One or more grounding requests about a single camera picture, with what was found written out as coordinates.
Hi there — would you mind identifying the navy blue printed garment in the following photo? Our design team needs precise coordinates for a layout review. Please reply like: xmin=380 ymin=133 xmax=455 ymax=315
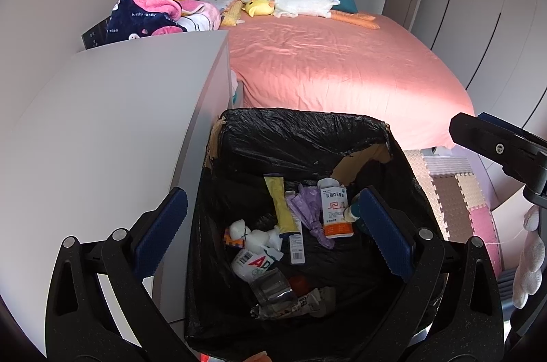
xmin=105 ymin=0 xmax=186 ymax=44

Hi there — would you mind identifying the pink garment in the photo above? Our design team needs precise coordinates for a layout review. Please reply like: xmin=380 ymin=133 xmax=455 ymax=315
xmin=133 ymin=0 xmax=222 ymax=36

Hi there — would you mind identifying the orange bottle cap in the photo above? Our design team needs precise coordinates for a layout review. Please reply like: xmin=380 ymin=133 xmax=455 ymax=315
xmin=288 ymin=276 xmax=311 ymax=297

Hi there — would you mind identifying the black lined trash bin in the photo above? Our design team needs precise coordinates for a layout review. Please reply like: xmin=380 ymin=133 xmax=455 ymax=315
xmin=183 ymin=107 xmax=450 ymax=362

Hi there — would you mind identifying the pink bed sheet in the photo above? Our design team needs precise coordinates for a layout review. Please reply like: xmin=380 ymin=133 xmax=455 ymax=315
xmin=227 ymin=15 xmax=475 ymax=150

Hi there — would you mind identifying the white orange medicine box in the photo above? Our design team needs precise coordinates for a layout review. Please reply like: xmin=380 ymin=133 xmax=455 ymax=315
xmin=317 ymin=178 xmax=353 ymax=239

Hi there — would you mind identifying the clear plastic cup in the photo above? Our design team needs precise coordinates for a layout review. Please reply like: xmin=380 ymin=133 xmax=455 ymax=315
xmin=251 ymin=268 xmax=295 ymax=306

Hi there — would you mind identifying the yellow snack wrapper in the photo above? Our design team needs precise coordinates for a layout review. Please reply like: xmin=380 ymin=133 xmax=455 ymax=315
xmin=264 ymin=176 xmax=298 ymax=234

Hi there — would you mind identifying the purple plastic bag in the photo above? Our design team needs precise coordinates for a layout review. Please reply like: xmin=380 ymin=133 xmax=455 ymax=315
xmin=285 ymin=185 xmax=335 ymax=250

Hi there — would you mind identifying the white AD milk bottle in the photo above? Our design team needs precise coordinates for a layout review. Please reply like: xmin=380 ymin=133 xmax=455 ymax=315
xmin=231 ymin=249 xmax=276 ymax=283

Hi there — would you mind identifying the black wall socket panel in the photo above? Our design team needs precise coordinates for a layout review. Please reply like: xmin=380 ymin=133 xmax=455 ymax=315
xmin=82 ymin=16 xmax=110 ymax=50

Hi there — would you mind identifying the yellow duck plush toy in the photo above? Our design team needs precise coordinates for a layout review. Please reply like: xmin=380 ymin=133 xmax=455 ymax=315
xmin=243 ymin=0 xmax=275 ymax=17

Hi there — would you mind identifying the white gloved hand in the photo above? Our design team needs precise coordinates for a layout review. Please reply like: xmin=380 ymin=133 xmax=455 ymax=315
xmin=513 ymin=205 xmax=546 ymax=309

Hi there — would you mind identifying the white goose plush toy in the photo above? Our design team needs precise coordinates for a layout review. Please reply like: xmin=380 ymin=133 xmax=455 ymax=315
xmin=239 ymin=0 xmax=381 ymax=30

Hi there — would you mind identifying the long white printed box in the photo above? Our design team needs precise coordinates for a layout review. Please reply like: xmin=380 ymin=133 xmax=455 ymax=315
xmin=289 ymin=217 xmax=305 ymax=265

